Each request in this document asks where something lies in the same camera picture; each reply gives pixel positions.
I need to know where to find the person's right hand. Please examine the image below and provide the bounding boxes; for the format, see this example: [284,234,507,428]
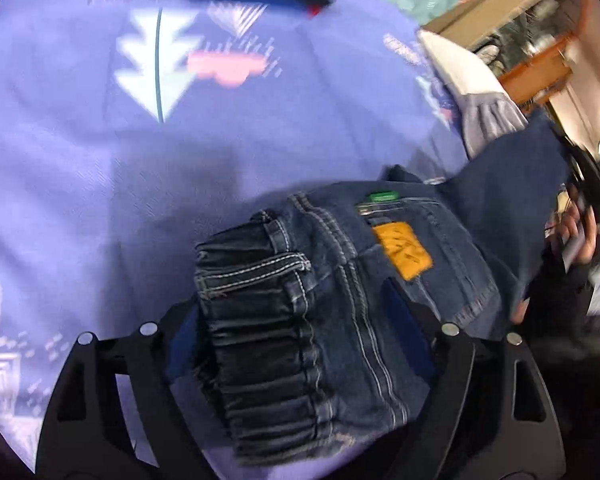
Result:
[555,185,597,266]

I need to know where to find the white quilted pillow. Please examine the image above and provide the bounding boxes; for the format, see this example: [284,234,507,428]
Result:
[418,28,509,110]

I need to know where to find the dark blue denim jeans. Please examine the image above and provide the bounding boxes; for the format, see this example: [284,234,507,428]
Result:
[195,116,569,466]

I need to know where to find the purple patterned bed sheet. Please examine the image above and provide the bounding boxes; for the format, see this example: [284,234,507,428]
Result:
[0,0,467,467]

